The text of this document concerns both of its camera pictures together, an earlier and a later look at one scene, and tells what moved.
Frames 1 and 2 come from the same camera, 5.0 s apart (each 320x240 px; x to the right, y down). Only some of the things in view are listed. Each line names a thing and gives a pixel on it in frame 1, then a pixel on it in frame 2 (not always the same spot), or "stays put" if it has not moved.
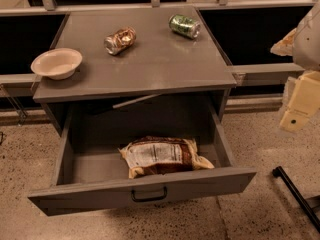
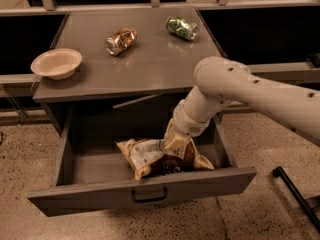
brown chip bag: [155, 155] stays put
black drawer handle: [144, 199] stays put
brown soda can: [120, 40] stays put
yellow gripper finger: [304, 103] -> [186, 124]
